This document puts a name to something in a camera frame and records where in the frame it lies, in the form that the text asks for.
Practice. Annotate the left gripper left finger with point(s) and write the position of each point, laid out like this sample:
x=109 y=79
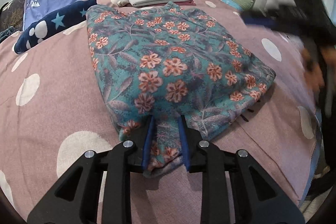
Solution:
x=75 y=196

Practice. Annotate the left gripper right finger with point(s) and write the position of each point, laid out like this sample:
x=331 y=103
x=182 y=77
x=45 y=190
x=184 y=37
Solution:
x=257 y=198

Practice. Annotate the dark floral pillow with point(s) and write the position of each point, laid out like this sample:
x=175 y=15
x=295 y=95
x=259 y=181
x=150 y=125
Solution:
x=12 y=15

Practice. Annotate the navy star fleece garment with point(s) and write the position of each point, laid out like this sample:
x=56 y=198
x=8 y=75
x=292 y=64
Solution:
x=51 y=24

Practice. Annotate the right hand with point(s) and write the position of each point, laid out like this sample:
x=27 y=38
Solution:
x=313 y=74

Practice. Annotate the dark teal fleece blanket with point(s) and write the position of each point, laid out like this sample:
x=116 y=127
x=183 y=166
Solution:
x=6 y=33

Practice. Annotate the folded maroon garment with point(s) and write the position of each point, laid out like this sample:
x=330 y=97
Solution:
x=185 y=3

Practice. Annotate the teal floral garment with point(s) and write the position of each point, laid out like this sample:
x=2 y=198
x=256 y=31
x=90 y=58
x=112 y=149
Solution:
x=166 y=62

